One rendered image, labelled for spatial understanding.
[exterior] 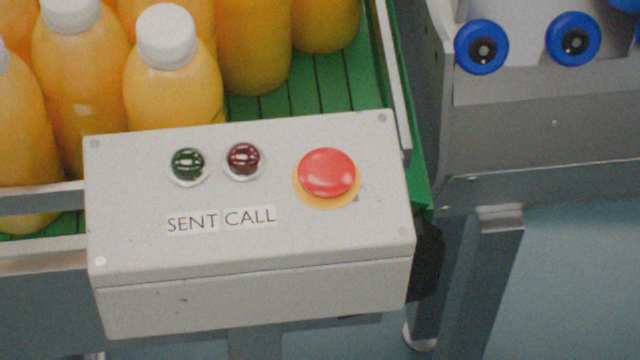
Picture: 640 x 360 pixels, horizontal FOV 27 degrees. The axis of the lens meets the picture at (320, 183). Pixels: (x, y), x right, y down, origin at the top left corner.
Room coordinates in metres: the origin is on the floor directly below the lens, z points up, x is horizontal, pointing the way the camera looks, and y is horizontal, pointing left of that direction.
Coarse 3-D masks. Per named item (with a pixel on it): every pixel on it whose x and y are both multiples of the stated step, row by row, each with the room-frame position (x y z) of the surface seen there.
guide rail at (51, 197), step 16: (0, 192) 0.47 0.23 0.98; (16, 192) 0.47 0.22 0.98; (32, 192) 0.47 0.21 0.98; (48, 192) 0.47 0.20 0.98; (64, 192) 0.47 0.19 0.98; (80, 192) 0.48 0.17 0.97; (0, 208) 0.47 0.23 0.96; (16, 208) 0.47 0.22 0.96; (32, 208) 0.47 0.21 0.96; (48, 208) 0.47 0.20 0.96; (64, 208) 0.47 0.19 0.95; (80, 208) 0.47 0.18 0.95
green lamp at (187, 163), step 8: (176, 152) 0.43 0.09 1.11; (184, 152) 0.43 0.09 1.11; (192, 152) 0.43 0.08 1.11; (200, 152) 0.43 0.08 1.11; (176, 160) 0.42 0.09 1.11; (184, 160) 0.42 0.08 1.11; (192, 160) 0.42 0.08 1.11; (200, 160) 0.43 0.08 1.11; (176, 168) 0.42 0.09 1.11; (184, 168) 0.42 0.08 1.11; (192, 168) 0.42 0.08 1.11; (200, 168) 0.42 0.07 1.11; (176, 176) 0.42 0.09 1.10; (184, 176) 0.42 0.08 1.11; (192, 176) 0.42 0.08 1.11
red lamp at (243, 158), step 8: (240, 144) 0.44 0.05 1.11; (248, 144) 0.44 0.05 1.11; (232, 152) 0.43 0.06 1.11; (240, 152) 0.43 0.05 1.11; (248, 152) 0.43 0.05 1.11; (256, 152) 0.43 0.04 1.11; (232, 160) 0.43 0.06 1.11; (240, 160) 0.43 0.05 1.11; (248, 160) 0.43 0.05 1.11; (256, 160) 0.43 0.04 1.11; (232, 168) 0.42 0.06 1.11; (240, 168) 0.42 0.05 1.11; (248, 168) 0.42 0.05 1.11; (256, 168) 0.42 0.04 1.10
